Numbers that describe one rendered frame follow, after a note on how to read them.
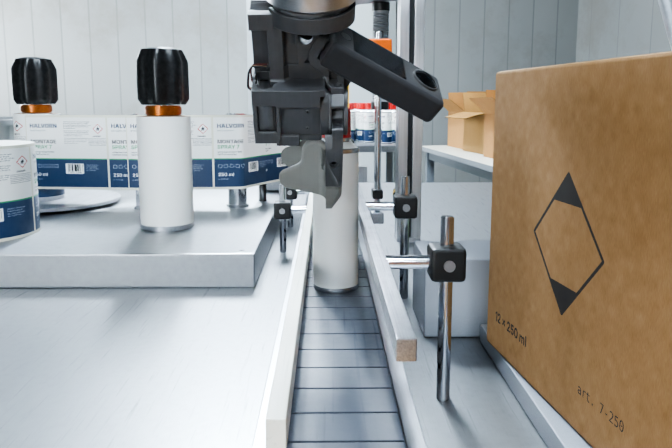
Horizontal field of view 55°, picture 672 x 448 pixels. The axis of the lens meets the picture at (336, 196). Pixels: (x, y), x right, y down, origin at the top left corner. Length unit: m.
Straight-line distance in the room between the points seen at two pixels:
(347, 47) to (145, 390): 0.36
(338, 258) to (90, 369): 0.28
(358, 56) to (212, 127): 0.79
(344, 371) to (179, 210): 0.63
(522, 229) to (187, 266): 0.51
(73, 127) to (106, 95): 3.83
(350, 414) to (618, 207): 0.22
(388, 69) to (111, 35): 4.72
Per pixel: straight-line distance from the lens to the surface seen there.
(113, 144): 1.35
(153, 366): 0.69
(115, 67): 5.20
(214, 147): 1.31
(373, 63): 0.54
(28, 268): 1.01
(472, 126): 4.08
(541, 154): 0.55
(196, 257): 0.94
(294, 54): 0.55
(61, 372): 0.71
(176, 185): 1.10
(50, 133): 1.41
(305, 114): 0.56
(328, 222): 0.71
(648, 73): 0.43
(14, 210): 1.12
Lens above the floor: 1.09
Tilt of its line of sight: 8 degrees down
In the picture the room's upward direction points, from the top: straight up
